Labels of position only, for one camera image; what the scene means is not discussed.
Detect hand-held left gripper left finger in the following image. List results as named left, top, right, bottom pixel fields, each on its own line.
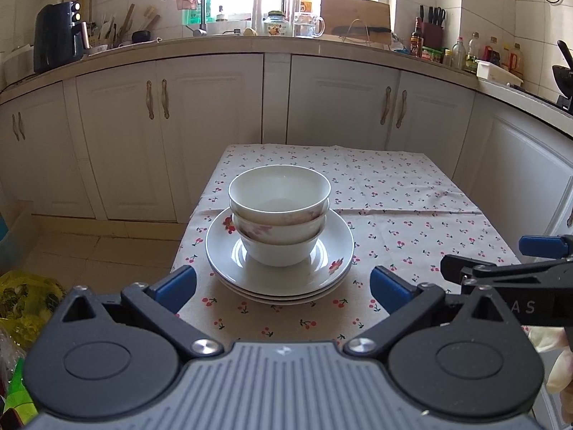
left=61, top=265, right=225, bottom=361

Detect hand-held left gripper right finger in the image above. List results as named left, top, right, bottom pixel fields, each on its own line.
left=342, top=265, right=512, bottom=361

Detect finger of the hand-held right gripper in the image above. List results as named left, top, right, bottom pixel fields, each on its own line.
left=440, top=254, right=573, bottom=288
left=518, top=235, right=573, bottom=259

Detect white fruit-print plate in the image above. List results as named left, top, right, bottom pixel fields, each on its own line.
left=205, top=206, right=356, bottom=288
left=210, top=269, right=352, bottom=298
left=219, top=278, right=346, bottom=306

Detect white ceramic bowl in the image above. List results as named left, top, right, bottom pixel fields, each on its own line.
left=231, top=201, right=330, bottom=247
left=237, top=228, right=323, bottom=268
left=228, top=165, right=332, bottom=227

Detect person's right hand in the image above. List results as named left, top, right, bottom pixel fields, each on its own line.
left=530, top=326, right=573, bottom=395

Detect cherry-print tablecloth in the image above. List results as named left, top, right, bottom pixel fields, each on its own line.
left=171, top=143, right=531, bottom=351

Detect yellow plastic bag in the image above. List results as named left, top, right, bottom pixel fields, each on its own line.
left=0, top=269, right=69, bottom=351

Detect white plastic tray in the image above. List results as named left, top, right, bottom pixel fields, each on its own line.
left=475, top=58, right=525, bottom=87

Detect blue plastic bin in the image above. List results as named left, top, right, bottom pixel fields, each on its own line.
left=0, top=214, right=19, bottom=275

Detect white kitchen cabinets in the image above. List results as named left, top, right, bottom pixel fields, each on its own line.
left=0, top=51, right=573, bottom=426

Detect amber oil bottle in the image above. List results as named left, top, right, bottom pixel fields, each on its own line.
left=510, top=43, right=525, bottom=81

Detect green packet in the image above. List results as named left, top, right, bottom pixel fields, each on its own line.
left=0, top=357, right=37, bottom=427

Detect clear glass bottle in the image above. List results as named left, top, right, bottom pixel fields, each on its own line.
left=451, top=37, right=467, bottom=71

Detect dark sauce bottle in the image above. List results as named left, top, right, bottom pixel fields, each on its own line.
left=410, top=16, right=424, bottom=58

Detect dark knife block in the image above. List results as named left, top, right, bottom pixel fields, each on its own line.
left=418, top=4, right=447, bottom=50

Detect beige kitchen countertop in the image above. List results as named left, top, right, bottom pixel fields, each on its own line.
left=0, top=31, right=573, bottom=137

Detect kitchen knife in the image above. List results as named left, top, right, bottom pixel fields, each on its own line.
left=332, top=24, right=391, bottom=35

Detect wooden spatula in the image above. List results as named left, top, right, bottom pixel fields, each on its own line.
left=117, top=3, right=136, bottom=44

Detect clear glass jug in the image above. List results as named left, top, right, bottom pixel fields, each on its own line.
left=293, top=11, right=327, bottom=39

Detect black air fryer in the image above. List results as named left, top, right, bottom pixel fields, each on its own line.
left=33, top=2, right=91, bottom=75

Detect chrome kitchen faucet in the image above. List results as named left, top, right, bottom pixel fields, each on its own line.
left=160, top=0, right=209, bottom=37

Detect wooden cutting board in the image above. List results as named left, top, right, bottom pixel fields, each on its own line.
left=319, top=0, right=393, bottom=37

